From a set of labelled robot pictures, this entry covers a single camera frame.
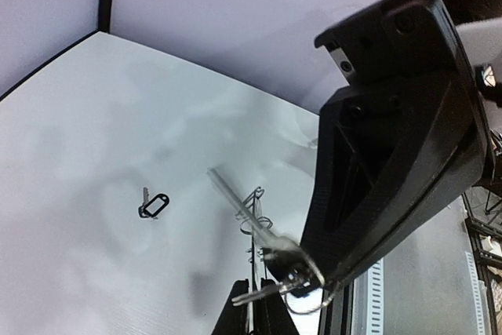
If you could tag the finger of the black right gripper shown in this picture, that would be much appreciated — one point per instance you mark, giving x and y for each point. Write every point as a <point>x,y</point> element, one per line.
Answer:
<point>391,154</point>

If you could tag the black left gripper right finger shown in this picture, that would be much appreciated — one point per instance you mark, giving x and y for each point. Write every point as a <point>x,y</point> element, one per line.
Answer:
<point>274,317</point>

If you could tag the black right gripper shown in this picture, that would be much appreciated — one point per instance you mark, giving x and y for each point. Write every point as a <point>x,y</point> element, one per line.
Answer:
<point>394,38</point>

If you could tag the perforated metal key ring disc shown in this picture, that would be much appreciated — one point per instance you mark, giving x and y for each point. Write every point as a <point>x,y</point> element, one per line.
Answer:
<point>247,226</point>

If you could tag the blue key tag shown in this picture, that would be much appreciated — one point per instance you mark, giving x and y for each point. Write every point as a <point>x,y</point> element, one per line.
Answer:
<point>293,270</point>

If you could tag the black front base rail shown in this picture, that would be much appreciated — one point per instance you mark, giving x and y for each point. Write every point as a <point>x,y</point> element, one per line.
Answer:
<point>447,232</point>

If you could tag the black key tag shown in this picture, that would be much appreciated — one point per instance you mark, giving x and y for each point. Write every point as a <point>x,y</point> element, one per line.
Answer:
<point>150,208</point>

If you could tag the white slotted cable duct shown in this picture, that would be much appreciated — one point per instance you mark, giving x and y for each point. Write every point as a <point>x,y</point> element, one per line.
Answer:
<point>425,293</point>

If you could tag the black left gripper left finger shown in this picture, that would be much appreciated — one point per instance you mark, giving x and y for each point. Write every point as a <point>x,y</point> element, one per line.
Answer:
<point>233,320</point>

